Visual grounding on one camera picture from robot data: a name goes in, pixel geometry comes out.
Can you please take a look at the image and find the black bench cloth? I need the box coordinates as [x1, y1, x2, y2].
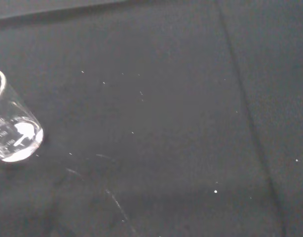
[0, 0, 303, 237]

